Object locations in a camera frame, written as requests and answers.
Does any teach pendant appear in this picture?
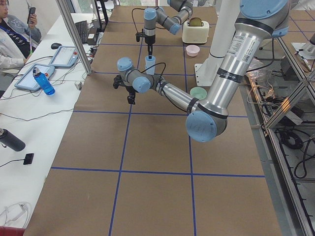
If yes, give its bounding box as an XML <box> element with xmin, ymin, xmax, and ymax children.
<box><xmin>14</xmin><ymin>63</ymin><xmax>55</xmax><ymax>91</ymax></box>
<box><xmin>49</xmin><ymin>46</ymin><xmax>78</xmax><ymax>68</ymax></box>

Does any pink bowl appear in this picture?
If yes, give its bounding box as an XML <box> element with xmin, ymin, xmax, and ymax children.
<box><xmin>186</xmin><ymin>45</ymin><xmax>200</xmax><ymax>57</ymax></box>

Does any seated person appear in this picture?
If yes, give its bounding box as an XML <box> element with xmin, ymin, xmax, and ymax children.
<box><xmin>0</xmin><ymin>0</ymin><xmax>42</xmax><ymax>72</ymax></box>

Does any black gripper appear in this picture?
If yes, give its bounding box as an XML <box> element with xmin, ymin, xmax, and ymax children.
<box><xmin>126</xmin><ymin>86</ymin><xmax>137</xmax><ymax>104</ymax></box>
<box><xmin>144</xmin><ymin>29</ymin><xmax>156</xmax><ymax>59</ymax></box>

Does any far teach pendant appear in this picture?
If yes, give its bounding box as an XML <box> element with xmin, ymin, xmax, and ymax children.
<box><xmin>49</xmin><ymin>46</ymin><xmax>78</xmax><ymax>68</ymax></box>

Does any blue cup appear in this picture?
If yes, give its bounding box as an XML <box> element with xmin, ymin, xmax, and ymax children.
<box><xmin>145</xmin><ymin>63</ymin><xmax>155</xmax><ymax>75</ymax></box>
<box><xmin>145</xmin><ymin>55</ymin><xmax>156</xmax><ymax>69</ymax></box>

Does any bread slice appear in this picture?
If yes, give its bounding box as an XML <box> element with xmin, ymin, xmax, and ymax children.
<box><xmin>188</xmin><ymin>17</ymin><xmax>203</xmax><ymax>27</ymax></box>

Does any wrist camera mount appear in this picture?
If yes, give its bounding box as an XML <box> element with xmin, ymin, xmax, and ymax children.
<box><xmin>113</xmin><ymin>75</ymin><xmax>126</xmax><ymax>89</ymax></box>
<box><xmin>135</xmin><ymin>29</ymin><xmax>146</xmax><ymax>42</ymax></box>

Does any black thermos bottle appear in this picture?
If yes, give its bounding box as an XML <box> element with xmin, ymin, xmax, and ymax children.
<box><xmin>0</xmin><ymin>128</ymin><xmax>26</xmax><ymax>151</ymax></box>

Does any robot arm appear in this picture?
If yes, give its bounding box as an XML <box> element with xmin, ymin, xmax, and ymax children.
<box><xmin>117</xmin><ymin>0</ymin><xmax>290</xmax><ymax>142</ymax></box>
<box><xmin>138</xmin><ymin>0</ymin><xmax>193</xmax><ymax>59</ymax></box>

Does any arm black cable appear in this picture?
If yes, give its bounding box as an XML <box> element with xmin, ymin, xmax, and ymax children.
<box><xmin>131</xmin><ymin>7</ymin><xmax>148</xmax><ymax>34</ymax></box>
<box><xmin>140</xmin><ymin>62</ymin><xmax>167</xmax><ymax>82</ymax></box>

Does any blue water bottle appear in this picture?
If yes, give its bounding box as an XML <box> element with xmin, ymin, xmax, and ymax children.
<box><xmin>32</xmin><ymin>67</ymin><xmax>55</xmax><ymax>95</ymax></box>

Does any near teach pendant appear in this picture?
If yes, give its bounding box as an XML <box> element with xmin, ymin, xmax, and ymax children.
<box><xmin>14</xmin><ymin>63</ymin><xmax>55</xmax><ymax>91</ymax></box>

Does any black keyboard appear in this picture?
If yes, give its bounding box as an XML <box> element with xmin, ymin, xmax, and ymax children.
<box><xmin>74</xmin><ymin>20</ymin><xmax>88</xmax><ymax>44</ymax></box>

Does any cream toaster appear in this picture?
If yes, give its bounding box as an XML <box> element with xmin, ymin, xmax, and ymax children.
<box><xmin>182</xmin><ymin>21</ymin><xmax>210</xmax><ymax>44</ymax></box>

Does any aluminium frame post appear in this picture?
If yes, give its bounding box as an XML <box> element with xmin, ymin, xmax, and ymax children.
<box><xmin>56</xmin><ymin>0</ymin><xmax>92</xmax><ymax>75</ymax></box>

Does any black computer mouse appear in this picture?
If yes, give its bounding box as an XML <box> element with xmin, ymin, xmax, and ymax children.
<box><xmin>51</xmin><ymin>43</ymin><xmax>61</xmax><ymax>50</ymax></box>

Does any green bowl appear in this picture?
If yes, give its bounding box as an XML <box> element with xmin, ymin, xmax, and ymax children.
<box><xmin>189</xmin><ymin>87</ymin><xmax>207</xmax><ymax>100</ymax></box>

